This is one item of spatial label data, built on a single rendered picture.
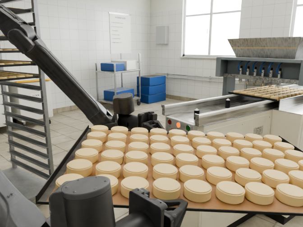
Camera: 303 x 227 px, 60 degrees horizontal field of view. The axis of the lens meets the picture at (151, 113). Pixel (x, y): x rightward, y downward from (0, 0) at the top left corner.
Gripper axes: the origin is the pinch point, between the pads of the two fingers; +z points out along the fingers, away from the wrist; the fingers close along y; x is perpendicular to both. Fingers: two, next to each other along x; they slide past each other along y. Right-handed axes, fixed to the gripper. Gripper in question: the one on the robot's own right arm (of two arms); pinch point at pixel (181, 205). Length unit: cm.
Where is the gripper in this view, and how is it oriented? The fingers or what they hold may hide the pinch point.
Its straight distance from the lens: 47.4
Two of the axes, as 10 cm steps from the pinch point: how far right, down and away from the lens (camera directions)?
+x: -7.2, -1.9, 6.7
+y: 0.4, -9.7, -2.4
